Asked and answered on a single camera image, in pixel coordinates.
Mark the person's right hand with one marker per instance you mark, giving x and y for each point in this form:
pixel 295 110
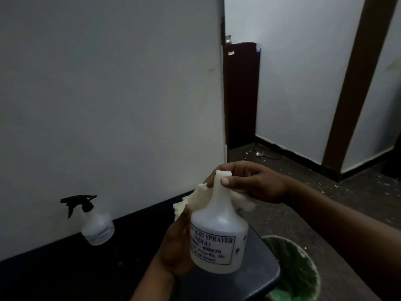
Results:
pixel 260 183

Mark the bin with green liner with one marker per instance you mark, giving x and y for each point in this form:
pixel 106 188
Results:
pixel 294 269

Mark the person's left thumb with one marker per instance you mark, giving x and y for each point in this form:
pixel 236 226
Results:
pixel 187 221

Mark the dark brown door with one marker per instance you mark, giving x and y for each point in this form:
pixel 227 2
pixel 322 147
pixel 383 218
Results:
pixel 241 97

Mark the white plastic bottle without nozzle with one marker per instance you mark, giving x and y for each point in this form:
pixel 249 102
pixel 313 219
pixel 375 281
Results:
pixel 217 235

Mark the person's left forearm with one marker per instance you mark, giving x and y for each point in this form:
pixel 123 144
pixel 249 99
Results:
pixel 152 285

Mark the person's left hand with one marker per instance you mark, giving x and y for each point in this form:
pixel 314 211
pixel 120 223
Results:
pixel 175 247

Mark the brown wooden wall post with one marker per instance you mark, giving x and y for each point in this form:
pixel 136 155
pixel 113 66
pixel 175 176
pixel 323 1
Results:
pixel 357 84

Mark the white cloth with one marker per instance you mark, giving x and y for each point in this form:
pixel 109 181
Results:
pixel 199 199

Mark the person's right forearm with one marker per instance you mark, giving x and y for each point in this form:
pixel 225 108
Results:
pixel 351 235

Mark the person's right thumb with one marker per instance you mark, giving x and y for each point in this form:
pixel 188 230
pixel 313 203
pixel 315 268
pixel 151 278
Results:
pixel 235 182

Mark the spray bottle with black trigger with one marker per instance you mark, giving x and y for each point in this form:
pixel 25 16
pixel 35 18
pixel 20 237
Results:
pixel 97 227

